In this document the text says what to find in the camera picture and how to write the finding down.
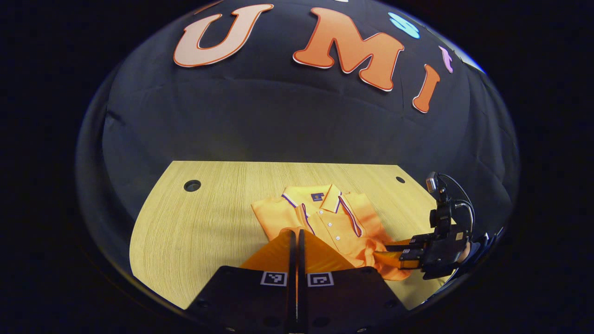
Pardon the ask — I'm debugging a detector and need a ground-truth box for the black backdrop cloth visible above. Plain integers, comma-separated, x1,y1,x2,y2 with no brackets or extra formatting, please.
77,0,520,288

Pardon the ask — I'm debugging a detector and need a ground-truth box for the black cable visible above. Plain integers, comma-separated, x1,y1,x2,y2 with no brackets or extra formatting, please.
439,173,477,235

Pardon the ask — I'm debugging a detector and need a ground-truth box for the orange polo T-shirt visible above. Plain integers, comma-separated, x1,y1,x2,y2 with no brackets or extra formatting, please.
251,184,411,281

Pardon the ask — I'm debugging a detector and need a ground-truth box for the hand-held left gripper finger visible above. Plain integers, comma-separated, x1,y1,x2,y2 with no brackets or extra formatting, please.
186,230,297,334
297,229,409,334

